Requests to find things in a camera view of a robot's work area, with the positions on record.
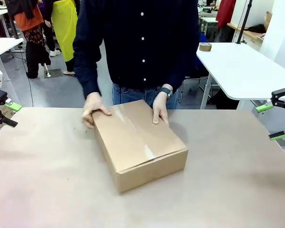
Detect brown cardboard shipping box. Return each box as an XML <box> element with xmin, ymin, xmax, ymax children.
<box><xmin>92</xmin><ymin>99</ymin><xmax>189</xmax><ymax>194</ymax></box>

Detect person's right forearm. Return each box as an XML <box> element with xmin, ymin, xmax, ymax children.
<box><xmin>73</xmin><ymin>47</ymin><xmax>103</xmax><ymax>100</ymax></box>

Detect person's left forearm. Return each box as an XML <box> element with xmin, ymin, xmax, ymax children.
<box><xmin>160</xmin><ymin>54</ymin><xmax>201</xmax><ymax>95</ymax></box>

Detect person's right hand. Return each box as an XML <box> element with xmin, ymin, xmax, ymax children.
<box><xmin>82</xmin><ymin>92</ymin><xmax>113</xmax><ymax>129</ymax></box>

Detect person's left hand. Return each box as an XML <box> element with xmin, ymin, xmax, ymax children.
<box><xmin>152</xmin><ymin>91</ymin><xmax>170</xmax><ymax>126</ymax></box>

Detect small cardboard carton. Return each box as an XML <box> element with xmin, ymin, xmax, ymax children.
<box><xmin>0</xmin><ymin>104</ymin><xmax>16</xmax><ymax>119</ymax></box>

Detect white table with metal legs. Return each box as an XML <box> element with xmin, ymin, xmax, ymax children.
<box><xmin>196</xmin><ymin>42</ymin><xmax>285</xmax><ymax>110</ymax></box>

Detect grey floor mat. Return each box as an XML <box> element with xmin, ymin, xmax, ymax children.
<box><xmin>44</xmin><ymin>68</ymin><xmax>64</xmax><ymax>79</ymax></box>

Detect white side table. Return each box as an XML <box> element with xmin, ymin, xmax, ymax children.
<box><xmin>0</xmin><ymin>37</ymin><xmax>24</xmax><ymax>105</ymax></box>

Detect wooden workbench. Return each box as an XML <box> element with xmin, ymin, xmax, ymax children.
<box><xmin>227</xmin><ymin>22</ymin><xmax>264</xmax><ymax>52</ymax></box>

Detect black bag on workbench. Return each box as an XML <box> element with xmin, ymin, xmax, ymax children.
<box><xmin>247</xmin><ymin>23</ymin><xmax>266</xmax><ymax>34</ymax></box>

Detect black stand pole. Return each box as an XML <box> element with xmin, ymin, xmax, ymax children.
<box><xmin>236</xmin><ymin>0</ymin><xmax>253</xmax><ymax>45</ymax></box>

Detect person in orange top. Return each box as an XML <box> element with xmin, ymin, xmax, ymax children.
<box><xmin>4</xmin><ymin>0</ymin><xmax>52</xmax><ymax>79</ymax></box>

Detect person in yellow apron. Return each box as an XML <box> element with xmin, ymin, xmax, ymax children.
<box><xmin>44</xmin><ymin>0</ymin><xmax>79</xmax><ymax>76</ymax></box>

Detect dark teal wristwatch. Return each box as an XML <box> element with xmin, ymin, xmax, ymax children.
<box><xmin>160</xmin><ymin>87</ymin><xmax>173</xmax><ymax>98</ymax></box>

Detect person in red top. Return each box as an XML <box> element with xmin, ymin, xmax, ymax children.
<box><xmin>215</xmin><ymin>0</ymin><xmax>237</xmax><ymax>43</ymax></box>

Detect person's blue jeans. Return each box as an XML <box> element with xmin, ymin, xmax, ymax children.
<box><xmin>112</xmin><ymin>83</ymin><xmax>180</xmax><ymax>110</ymax></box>

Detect navy button shirt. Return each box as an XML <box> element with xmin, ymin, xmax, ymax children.
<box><xmin>73</xmin><ymin>0</ymin><xmax>201</xmax><ymax>99</ymax></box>

